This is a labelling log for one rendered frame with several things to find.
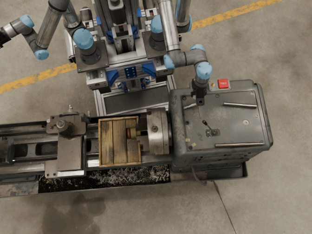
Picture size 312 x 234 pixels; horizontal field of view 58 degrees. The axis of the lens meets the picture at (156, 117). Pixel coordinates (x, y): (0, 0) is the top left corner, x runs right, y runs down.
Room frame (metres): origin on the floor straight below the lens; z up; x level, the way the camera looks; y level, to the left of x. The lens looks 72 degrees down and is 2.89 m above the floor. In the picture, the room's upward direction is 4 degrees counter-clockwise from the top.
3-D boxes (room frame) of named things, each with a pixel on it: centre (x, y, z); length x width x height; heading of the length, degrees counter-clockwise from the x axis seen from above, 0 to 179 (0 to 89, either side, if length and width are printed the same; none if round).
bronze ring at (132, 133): (0.50, 0.15, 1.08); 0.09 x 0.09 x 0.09; 1
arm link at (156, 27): (1.14, -0.07, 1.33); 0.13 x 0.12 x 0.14; 97
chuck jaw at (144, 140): (0.41, 0.08, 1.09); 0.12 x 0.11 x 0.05; 1
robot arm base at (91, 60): (1.06, 0.43, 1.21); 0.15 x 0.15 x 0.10
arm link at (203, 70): (0.65, -0.26, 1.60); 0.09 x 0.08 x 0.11; 7
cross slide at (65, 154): (0.51, 0.62, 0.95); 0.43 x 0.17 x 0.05; 1
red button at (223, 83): (0.74, -0.44, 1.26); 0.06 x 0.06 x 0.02; 1
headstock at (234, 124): (0.53, -0.39, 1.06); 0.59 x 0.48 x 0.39; 91
